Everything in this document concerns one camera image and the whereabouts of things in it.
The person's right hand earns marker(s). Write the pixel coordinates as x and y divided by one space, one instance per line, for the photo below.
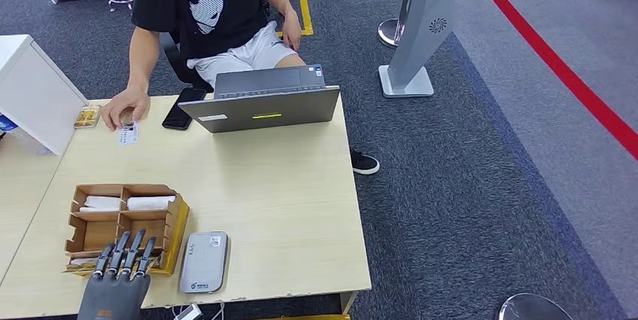
124 106

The person's left hand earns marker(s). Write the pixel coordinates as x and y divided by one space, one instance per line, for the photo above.
291 31

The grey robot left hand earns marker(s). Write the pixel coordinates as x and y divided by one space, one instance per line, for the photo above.
114 293

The white printed ID card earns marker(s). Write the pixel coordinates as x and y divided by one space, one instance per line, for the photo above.
128 135

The person's right forearm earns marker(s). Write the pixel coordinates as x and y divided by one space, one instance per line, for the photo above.
142 58

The flat white card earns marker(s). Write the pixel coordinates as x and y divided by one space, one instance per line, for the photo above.
82 261

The wooden card organizer box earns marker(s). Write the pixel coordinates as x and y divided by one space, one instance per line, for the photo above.
99 225

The person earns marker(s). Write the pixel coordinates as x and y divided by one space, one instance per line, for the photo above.
209 8

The grey white card reader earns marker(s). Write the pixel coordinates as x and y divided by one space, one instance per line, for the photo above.
204 263

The black smartphone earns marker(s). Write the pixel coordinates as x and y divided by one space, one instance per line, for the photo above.
183 108

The black office chair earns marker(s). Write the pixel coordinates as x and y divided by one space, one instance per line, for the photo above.
182 66

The grey laptop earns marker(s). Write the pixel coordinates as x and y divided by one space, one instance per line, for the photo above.
259 108

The white cabinet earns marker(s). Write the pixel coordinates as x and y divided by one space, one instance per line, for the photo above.
35 93

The clear bottle blue label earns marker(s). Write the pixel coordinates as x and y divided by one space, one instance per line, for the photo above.
10 125

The grey kiosk stand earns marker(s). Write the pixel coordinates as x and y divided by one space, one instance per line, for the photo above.
423 18

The black white-soled shoe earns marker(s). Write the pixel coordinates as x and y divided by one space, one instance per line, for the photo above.
366 164

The chrome stanchion base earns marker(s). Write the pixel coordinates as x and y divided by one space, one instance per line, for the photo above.
533 308

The chrome stanchion post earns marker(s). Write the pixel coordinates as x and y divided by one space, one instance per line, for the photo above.
394 31

